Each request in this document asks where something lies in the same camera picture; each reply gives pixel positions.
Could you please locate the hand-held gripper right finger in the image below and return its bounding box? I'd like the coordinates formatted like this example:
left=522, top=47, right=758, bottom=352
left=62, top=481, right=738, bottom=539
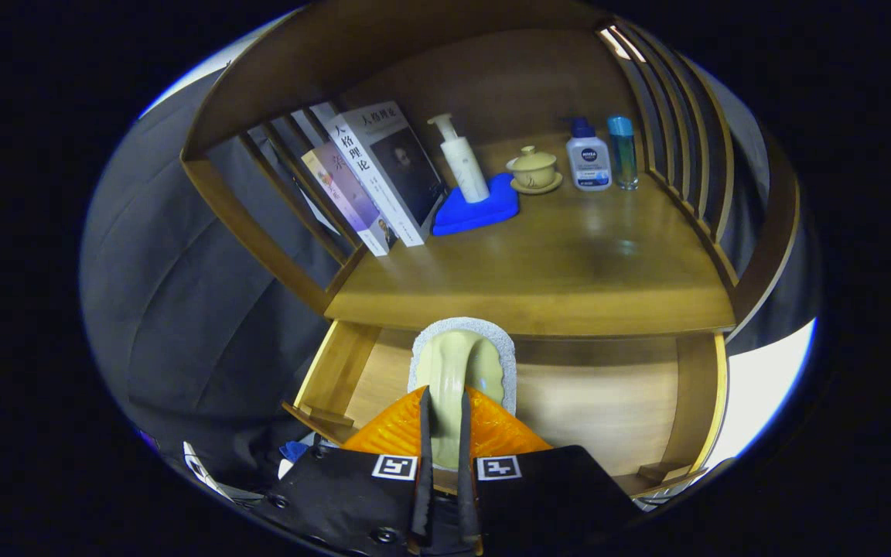
left=457, top=387, right=640, bottom=557

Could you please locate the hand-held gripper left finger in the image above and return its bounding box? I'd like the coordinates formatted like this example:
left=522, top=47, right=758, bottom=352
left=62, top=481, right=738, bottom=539
left=264, top=385, right=435, bottom=557

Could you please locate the pale green sponge brush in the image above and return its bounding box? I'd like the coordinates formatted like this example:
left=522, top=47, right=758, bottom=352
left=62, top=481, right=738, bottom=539
left=407, top=316, right=518, bottom=473

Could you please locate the wooden drawer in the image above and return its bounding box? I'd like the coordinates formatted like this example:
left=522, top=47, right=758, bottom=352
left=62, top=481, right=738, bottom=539
left=283, top=319, right=729, bottom=496

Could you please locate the wooden countertop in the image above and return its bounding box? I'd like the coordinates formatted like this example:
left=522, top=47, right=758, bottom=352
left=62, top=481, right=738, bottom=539
left=326, top=132, right=736, bottom=337

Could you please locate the wooden cabinet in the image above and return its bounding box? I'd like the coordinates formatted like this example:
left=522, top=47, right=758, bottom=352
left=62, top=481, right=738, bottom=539
left=180, top=0, right=802, bottom=496

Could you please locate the folded blue cloth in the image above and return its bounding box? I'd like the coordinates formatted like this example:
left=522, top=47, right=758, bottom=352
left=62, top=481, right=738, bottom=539
left=432, top=173, right=521, bottom=237

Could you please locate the purple book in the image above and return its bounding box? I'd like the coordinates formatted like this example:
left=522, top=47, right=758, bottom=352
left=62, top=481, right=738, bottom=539
left=301, top=141, right=398, bottom=257

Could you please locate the white flat panel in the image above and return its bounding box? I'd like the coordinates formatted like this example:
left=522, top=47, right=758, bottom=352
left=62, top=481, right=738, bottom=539
left=705, top=317, right=818, bottom=469

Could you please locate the thick white book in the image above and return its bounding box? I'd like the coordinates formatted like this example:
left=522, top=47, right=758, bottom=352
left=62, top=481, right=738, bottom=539
left=322, top=101, right=450, bottom=248

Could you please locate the white pump bottle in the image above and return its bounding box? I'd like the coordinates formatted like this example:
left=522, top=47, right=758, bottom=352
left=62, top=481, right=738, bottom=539
left=427, top=113, right=491, bottom=204

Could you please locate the yellow lidded teacup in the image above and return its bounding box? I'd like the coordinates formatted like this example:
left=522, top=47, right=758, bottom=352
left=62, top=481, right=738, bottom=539
left=505, top=145, right=564, bottom=195

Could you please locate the white lotion bottle blue cap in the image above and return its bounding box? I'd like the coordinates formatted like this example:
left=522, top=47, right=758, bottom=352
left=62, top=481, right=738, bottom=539
left=565, top=117, right=613, bottom=192

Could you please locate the slim teal bottle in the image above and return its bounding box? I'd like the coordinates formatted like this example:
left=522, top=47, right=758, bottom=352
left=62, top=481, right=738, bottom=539
left=607, top=116, right=640, bottom=191

